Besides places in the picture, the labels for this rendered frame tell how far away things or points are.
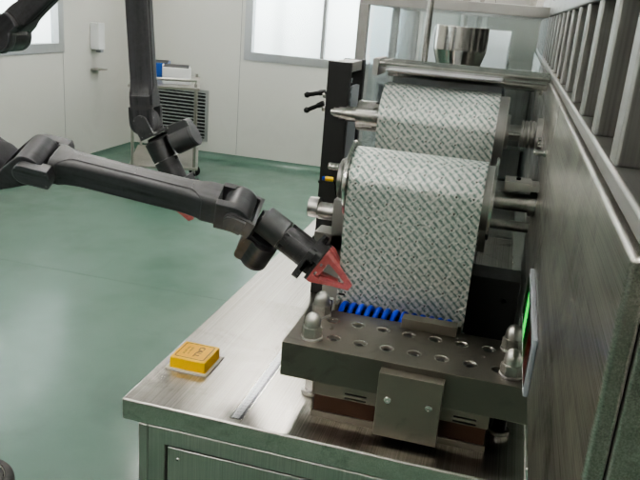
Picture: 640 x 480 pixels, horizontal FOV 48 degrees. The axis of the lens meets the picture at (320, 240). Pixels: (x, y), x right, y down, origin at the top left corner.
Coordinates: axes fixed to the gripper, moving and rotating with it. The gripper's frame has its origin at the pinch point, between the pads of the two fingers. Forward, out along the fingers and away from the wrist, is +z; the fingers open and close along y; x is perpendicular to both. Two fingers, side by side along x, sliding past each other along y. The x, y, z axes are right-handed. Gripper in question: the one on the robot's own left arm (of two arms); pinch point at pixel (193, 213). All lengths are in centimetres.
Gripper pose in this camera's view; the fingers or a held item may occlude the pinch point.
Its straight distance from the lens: 176.5
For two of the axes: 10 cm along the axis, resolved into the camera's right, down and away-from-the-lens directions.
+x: -9.0, 3.7, 2.5
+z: 4.2, 8.8, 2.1
